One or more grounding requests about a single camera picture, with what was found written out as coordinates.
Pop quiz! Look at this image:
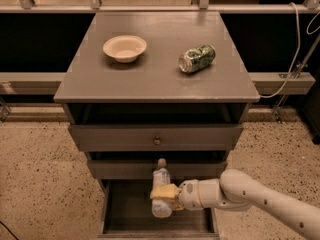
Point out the grey wooden drawer cabinet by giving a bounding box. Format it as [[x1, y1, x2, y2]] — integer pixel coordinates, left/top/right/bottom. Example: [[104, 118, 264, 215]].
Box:
[[55, 12, 259, 240]]

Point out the beige paper bowl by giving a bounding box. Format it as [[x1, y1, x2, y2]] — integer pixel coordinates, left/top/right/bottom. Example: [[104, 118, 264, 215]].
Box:
[[103, 35, 147, 63]]

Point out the grey middle drawer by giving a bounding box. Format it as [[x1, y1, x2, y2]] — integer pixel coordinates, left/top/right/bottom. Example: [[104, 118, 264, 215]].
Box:
[[87, 160, 227, 180]]

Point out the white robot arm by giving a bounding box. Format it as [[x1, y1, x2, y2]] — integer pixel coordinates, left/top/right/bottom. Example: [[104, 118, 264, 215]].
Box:
[[150, 168, 320, 240]]

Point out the black floor cable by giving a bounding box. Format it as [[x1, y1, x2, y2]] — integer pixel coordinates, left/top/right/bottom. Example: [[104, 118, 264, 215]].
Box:
[[0, 220, 20, 240]]

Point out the grey open bottom drawer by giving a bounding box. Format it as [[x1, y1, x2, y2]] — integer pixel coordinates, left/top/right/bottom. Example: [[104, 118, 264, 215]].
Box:
[[98, 180, 220, 240]]

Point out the white cable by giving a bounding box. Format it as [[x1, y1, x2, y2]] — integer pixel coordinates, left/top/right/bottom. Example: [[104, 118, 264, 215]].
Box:
[[259, 1, 320, 100]]

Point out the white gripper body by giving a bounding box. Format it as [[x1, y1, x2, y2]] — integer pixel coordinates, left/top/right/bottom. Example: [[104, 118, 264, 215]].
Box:
[[179, 180, 201, 211]]

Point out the clear blue plastic bottle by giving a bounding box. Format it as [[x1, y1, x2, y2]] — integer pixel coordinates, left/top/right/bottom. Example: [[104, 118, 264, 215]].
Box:
[[150, 158, 172, 218]]

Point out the crushed green soda can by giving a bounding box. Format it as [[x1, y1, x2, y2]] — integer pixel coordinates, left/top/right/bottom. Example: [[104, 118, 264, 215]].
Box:
[[178, 45, 216, 74]]

